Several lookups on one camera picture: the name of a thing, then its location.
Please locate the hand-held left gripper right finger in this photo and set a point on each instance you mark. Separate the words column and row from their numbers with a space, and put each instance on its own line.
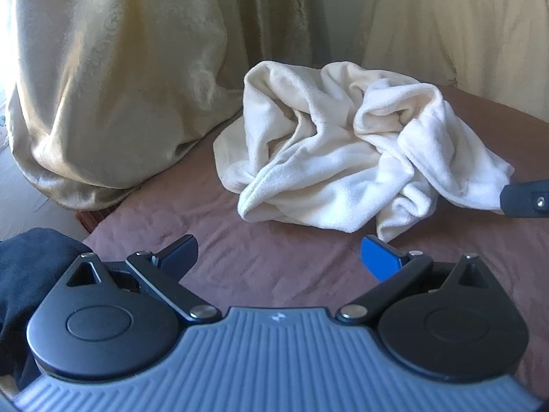
column 377, row 257

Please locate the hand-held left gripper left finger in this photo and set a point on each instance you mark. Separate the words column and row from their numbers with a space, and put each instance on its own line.
column 182, row 258

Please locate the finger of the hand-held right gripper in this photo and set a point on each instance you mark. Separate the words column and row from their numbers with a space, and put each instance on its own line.
column 521, row 199

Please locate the dark navy cloth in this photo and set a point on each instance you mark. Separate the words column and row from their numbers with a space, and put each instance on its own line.
column 30, row 274

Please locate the gold damask curtain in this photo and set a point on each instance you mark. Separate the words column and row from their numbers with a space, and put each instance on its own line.
column 107, row 86

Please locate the pale cream curtain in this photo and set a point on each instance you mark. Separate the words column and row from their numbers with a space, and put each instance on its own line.
column 450, row 25

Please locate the cream white garment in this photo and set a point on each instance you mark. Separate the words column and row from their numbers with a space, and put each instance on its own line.
column 326, row 154

